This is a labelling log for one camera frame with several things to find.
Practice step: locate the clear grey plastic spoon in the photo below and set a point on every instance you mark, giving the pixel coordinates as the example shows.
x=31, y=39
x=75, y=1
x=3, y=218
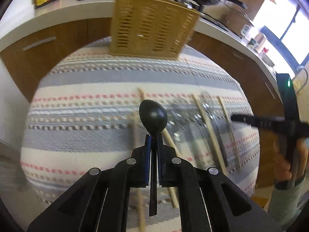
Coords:
x=209, y=107
x=186, y=132

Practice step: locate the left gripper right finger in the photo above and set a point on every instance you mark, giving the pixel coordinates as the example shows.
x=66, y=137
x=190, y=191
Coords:
x=208, y=199

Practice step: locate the right hand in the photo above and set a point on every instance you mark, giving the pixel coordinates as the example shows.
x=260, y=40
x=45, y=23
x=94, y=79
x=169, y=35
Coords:
x=282, y=166

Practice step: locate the striped woven placemat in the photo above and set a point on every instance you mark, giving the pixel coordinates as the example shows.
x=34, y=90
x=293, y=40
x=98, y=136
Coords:
x=84, y=114

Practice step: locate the black plastic spoon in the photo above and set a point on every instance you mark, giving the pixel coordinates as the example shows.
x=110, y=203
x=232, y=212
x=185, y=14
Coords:
x=154, y=118

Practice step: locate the beige plastic utensil basket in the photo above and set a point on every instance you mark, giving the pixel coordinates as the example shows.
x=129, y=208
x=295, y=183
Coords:
x=151, y=28

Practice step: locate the grey sleeve forearm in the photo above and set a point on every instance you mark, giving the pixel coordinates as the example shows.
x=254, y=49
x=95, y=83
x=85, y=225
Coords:
x=283, y=203

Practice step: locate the brown wooden kitchen cabinet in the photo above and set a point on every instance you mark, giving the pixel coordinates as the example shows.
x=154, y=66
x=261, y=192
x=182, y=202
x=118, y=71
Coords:
x=31, y=58

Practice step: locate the white kitchen countertop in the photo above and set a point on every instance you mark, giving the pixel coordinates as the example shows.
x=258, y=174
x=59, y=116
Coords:
x=32, y=20

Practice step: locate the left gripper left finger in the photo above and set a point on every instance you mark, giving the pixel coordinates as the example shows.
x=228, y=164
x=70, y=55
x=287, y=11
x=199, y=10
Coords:
x=99, y=200

